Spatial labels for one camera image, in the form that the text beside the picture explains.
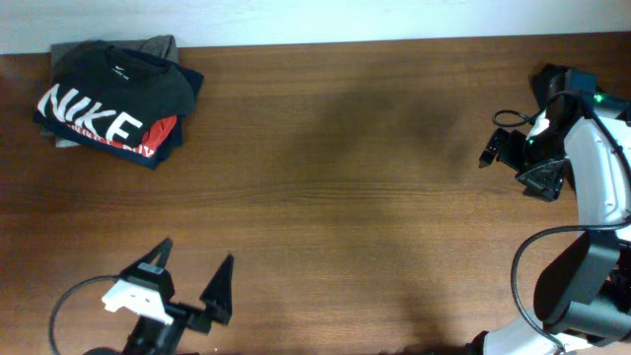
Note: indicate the black clothes pile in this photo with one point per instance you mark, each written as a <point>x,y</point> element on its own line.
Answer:
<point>547,81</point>

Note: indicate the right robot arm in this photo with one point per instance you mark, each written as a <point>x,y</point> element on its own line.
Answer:
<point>580,133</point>

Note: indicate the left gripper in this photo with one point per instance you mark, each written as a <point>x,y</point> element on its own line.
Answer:
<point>217,295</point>

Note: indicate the dark green t-shirt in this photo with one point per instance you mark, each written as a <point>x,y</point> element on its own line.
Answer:
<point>113,93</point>

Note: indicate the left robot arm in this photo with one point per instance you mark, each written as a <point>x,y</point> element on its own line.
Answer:
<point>146,288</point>

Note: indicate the folded orange t-shirt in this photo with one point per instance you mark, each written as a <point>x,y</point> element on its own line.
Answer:
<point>151,140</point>

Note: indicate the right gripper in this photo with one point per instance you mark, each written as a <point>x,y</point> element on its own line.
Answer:
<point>544,186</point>

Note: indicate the folded navy t-shirt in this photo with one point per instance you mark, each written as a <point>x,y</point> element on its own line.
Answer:
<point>117,94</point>

